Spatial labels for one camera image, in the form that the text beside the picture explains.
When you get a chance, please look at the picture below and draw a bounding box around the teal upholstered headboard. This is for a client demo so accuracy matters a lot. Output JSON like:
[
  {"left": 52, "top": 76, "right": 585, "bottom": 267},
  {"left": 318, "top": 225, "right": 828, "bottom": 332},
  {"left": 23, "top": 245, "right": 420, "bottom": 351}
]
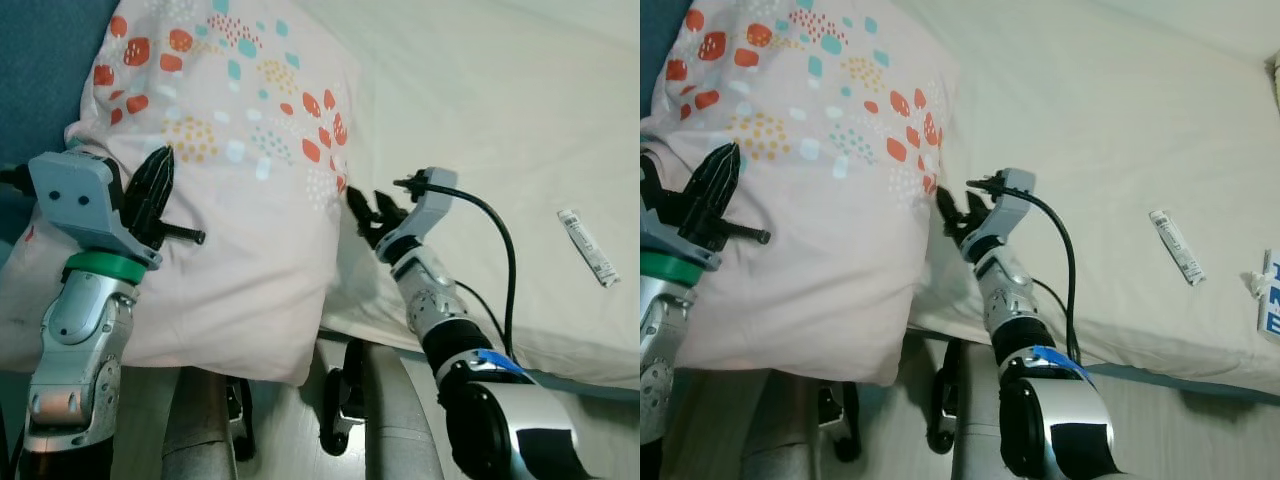
[
  {"left": 640, "top": 0, "right": 693, "bottom": 151},
  {"left": 0, "top": 0, "right": 123, "bottom": 271}
]

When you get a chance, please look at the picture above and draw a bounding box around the white book with blue letters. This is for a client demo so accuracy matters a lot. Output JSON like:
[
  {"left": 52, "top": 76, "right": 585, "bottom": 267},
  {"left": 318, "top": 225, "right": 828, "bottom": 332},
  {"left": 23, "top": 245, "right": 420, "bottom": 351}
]
[{"left": 1252, "top": 248, "right": 1280, "bottom": 346}]

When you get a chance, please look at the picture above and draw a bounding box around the pink patterned pillow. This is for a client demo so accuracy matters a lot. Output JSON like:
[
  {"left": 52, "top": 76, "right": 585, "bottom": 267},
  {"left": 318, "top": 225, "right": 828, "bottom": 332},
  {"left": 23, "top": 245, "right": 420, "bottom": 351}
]
[
  {"left": 0, "top": 0, "right": 363, "bottom": 388},
  {"left": 648, "top": 0, "right": 948, "bottom": 388}
]

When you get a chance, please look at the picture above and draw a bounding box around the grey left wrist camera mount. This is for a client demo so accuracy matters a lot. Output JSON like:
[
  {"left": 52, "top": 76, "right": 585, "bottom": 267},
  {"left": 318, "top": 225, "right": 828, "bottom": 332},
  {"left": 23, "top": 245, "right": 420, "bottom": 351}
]
[
  {"left": 640, "top": 205, "right": 723, "bottom": 273},
  {"left": 27, "top": 150, "right": 163, "bottom": 273}
]

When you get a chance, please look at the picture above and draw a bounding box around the white printed tube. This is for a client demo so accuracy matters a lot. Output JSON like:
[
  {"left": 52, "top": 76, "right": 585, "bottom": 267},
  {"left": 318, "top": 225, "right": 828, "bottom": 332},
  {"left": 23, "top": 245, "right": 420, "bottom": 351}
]
[
  {"left": 1147, "top": 208, "right": 1207, "bottom": 287},
  {"left": 556, "top": 207, "right": 622, "bottom": 289}
]

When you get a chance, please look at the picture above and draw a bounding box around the robot right leg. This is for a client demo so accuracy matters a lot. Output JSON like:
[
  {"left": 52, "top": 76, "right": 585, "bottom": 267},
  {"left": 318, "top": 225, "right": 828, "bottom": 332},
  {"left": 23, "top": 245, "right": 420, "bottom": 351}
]
[
  {"left": 925, "top": 338, "right": 1011, "bottom": 480},
  {"left": 318, "top": 338, "right": 446, "bottom": 480}
]

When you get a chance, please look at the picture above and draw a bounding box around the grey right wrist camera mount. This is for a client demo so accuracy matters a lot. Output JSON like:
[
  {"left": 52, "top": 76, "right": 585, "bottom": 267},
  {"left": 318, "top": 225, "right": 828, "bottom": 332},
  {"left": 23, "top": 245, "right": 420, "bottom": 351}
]
[
  {"left": 393, "top": 167, "right": 463, "bottom": 238},
  {"left": 985, "top": 167, "right": 1038, "bottom": 238}
]

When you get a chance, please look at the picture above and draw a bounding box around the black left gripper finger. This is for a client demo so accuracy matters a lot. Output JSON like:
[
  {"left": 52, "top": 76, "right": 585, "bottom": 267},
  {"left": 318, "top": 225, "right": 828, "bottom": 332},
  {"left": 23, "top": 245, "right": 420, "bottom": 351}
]
[
  {"left": 122, "top": 150, "right": 153, "bottom": 239},
  {"left": 146, "top": 144, "right": 177, "bottom": 233},
  {"left": 708, "top": 141, "right": 742, "bottom": 226},
  {"left": 683, "top": 150, "right": 716, "bottom": 229}
]

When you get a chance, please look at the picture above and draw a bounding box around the cream bed mattress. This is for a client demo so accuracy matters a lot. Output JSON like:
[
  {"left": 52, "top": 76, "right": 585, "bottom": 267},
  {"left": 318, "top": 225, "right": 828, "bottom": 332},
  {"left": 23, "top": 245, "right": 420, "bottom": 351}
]
[
  {"left": 295, "top": 0, "right": 641, "bottom": 393},
  {"left": 900, "top": 0, "right": 1280, "bottom": 398}
]

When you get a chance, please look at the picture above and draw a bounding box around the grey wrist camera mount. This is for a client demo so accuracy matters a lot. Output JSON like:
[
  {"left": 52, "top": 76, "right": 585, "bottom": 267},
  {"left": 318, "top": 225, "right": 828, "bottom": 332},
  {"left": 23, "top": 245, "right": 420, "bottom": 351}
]
[
  {"left": 393, "top": 167, "right": 463, "bottom": 238},
  {"left": 640, "top": 205, "right": 723, "bottom": 273},
  {"left": 985, "top": 167, "right": 1038, "bottom": 238},
  {"left": 27, "top": 150, "right": 163, "bottom": 273}
]

